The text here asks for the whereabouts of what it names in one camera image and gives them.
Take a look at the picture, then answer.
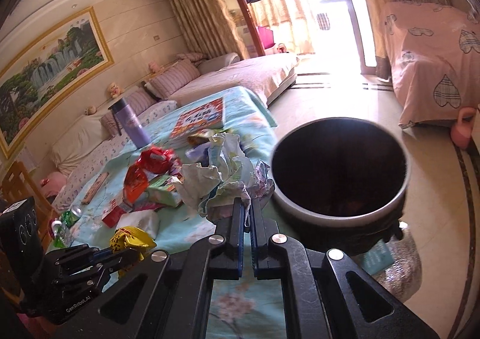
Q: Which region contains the framed landscape painting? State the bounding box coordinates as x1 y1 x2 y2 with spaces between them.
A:
1 6 114 159

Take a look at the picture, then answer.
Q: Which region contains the wooden chair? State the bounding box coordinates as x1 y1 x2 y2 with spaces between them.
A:
1 161 58 251

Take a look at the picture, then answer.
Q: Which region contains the sofa with pink cover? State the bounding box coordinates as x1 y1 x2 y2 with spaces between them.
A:
41 52 299 212

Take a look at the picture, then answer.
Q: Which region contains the pink heart patterned bed cover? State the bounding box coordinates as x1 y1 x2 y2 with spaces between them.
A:
380 2 479 129

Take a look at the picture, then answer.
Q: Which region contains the grey speckled floor mat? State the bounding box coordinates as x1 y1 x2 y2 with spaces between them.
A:
352 221 422 302

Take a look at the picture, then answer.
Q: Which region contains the black round trash bin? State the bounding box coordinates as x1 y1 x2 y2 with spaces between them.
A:
270 117 411 255

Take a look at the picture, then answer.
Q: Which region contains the striped pink pillow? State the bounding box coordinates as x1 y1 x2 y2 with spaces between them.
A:
100 87 158 137
149 60 200 100

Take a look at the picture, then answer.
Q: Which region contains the white red milk carton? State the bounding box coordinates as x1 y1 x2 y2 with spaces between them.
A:
101 198 132 229

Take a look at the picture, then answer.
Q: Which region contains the green plastic bottle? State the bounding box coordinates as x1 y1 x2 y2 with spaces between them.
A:
48 205 81 248

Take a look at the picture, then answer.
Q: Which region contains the small teddy bear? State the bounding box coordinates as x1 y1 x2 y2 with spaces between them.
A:
107 82 124 99

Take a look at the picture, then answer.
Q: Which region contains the white paper ball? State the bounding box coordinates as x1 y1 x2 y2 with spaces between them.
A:
173 133 274 223

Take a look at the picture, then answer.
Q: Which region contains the wooden mahjong ruler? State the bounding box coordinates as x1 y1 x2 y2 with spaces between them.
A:
81 172 109 205

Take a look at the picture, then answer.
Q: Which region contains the pink kettlebell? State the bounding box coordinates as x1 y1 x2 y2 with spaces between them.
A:
450 107 477 150

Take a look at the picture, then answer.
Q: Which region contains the green juice box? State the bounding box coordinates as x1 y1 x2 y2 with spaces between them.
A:
145 174 182 207

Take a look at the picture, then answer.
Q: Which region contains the beige curtain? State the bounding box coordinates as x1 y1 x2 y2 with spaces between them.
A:
169 0 249 60

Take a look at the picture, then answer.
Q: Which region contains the yellow snack wrapper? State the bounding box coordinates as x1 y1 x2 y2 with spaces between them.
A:
109 226 156 278

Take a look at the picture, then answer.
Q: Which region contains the light blue floral tablecloth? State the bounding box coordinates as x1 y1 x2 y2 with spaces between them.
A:
72 87 287 338

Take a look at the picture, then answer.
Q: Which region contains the stack of colourful books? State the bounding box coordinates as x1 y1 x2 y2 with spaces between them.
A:
170 97 224 139

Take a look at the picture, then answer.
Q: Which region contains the red snack bag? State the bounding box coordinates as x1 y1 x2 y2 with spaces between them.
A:
123 146 182 204

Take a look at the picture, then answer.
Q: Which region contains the purple plastic wrapper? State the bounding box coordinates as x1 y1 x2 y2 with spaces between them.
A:
185 142 211 167

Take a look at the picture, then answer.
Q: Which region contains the purple thermos bottle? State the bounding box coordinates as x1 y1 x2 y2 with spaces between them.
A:
108 98 151 148

